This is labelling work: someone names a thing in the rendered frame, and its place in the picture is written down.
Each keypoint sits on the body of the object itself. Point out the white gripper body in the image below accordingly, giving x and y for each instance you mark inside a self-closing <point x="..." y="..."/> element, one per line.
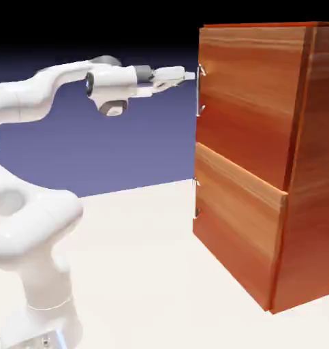
<point x="168" y="75"/>

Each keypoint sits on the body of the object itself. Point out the large wooden cabinet door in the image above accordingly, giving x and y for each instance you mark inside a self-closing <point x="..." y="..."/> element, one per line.
<point x="248" y="109"/>

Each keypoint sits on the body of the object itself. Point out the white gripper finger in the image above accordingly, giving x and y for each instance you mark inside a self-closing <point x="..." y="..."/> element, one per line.
<point x="190" y="75"/>

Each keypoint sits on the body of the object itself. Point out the reddish wooden cabinet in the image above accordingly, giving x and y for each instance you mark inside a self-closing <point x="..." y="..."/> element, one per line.
<point x="303" y="163"/>

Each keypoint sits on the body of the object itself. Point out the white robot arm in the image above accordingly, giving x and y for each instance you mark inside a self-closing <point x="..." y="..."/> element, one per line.
<point x="30" y="212"/>

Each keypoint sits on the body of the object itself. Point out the small wooden cabinet door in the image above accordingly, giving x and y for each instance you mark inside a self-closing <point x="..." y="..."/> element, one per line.
<point x="235" y="226"/>

